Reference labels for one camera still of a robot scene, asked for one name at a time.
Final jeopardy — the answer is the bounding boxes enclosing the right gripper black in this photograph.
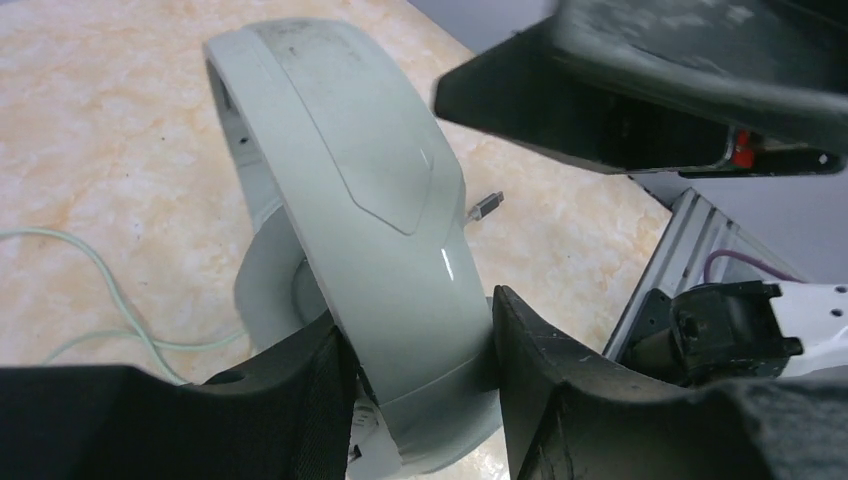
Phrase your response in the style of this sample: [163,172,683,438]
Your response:
[433,1,847,178]

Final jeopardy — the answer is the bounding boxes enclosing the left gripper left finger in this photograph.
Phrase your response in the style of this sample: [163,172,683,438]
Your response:
[1,315,356,479]

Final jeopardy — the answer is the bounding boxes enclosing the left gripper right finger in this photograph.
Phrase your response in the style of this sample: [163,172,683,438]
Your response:
[493,286,847,479]

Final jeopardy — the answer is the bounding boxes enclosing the grey headphone cable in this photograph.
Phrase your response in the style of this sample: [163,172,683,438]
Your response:
[463,190,506,227]

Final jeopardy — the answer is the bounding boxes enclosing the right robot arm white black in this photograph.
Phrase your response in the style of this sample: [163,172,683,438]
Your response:
[433,1,847,387]

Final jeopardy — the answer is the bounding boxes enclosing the mint green headphones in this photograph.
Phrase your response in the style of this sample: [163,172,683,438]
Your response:
[204,18,501,479]

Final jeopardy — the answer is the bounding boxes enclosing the mint green cable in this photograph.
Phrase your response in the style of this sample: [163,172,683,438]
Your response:
[0,227,250,386]

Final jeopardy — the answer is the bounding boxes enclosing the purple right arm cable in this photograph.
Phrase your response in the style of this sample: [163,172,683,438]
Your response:
[702,248,803,285]

